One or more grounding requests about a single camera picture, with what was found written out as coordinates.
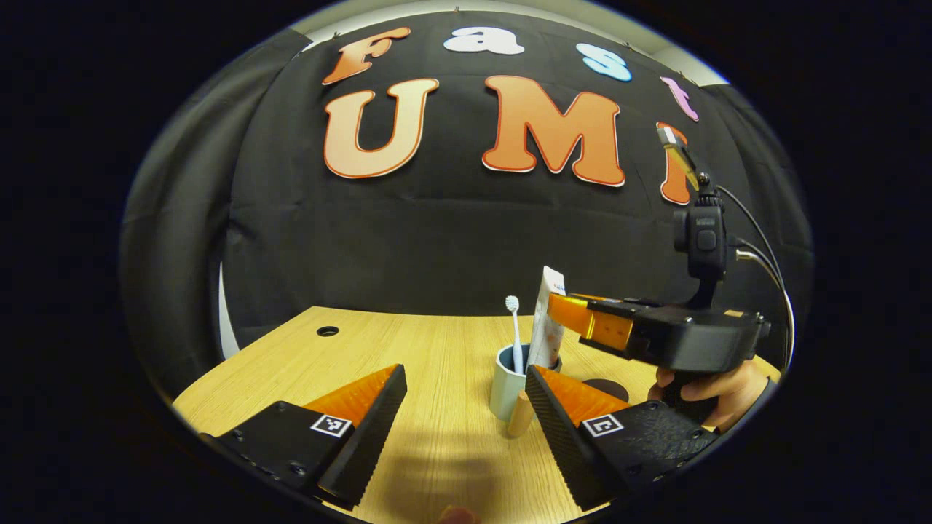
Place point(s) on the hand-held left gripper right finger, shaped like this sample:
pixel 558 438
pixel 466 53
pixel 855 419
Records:
pixel 561 444

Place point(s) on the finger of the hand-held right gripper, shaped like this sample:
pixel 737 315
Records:
pixel 590 320

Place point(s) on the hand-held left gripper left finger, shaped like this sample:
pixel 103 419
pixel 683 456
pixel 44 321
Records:
pixel 375 437

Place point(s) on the white toothpaste tube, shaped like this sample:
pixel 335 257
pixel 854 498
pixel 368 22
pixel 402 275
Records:
pixel 542 342

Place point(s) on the dark brown round coaster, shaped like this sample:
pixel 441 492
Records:
pixel 608 388

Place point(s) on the pale blue toothbrush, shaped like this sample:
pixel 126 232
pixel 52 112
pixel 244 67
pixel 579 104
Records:
pixel 516 335

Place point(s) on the wooden desktop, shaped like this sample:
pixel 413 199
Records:
pixel 437 364

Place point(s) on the black backdrop cloth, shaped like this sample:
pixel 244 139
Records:
pixel 437 247

